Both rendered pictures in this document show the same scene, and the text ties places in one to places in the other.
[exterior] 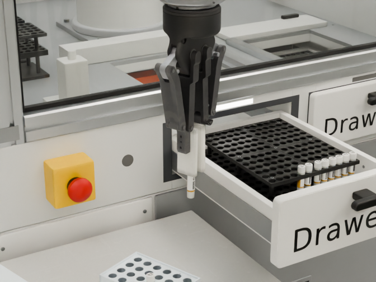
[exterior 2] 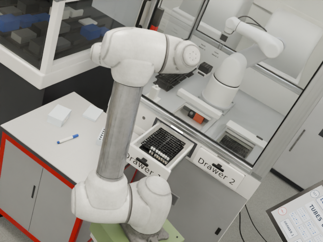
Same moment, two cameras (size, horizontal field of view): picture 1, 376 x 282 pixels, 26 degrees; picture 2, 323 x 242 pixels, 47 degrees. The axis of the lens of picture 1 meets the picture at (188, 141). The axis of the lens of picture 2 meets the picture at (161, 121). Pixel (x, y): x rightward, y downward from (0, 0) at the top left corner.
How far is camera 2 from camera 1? 1.51 m
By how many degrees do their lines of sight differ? 43
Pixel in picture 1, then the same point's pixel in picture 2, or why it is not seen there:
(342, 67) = (216, 149)
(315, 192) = (133, 147)
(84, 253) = not seen: hidden behind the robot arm
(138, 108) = (152, 108)
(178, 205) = not seen: hidden behind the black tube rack
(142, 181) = (145, 126)
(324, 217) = (134, 155)
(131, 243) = not seen: hidden behind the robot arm
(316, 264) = (182, 196)
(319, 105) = (200, 151)
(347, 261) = (192, 206)
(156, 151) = (151, 122)
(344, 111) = (207, 161)
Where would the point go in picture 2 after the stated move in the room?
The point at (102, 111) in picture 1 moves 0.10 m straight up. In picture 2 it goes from (142, 101) to (148, 87)
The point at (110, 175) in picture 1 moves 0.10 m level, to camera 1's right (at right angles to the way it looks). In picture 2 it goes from (138, 117) to (145, 128)
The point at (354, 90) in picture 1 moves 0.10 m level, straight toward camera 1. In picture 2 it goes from (213, 158) to (198, 157)
